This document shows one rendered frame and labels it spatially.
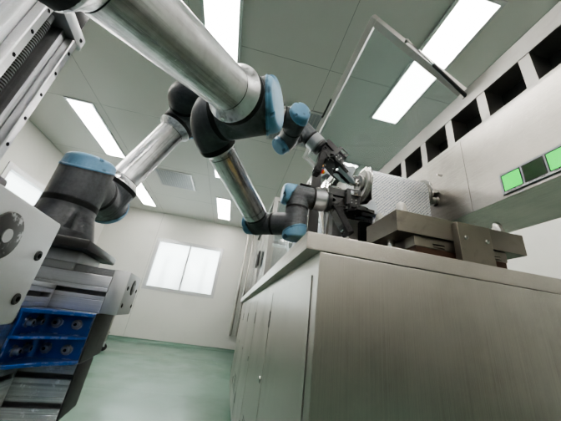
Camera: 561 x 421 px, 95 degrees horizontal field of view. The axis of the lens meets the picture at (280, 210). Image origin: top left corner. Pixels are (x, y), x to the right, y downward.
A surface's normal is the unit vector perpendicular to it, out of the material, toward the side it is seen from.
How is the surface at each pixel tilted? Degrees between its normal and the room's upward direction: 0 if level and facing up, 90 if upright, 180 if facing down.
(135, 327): 90
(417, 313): 90
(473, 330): 90
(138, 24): 145
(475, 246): 90
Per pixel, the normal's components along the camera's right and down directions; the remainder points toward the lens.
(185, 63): 0.45, 0.86
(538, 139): -0.97, -0.19
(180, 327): 0.20, -0.37
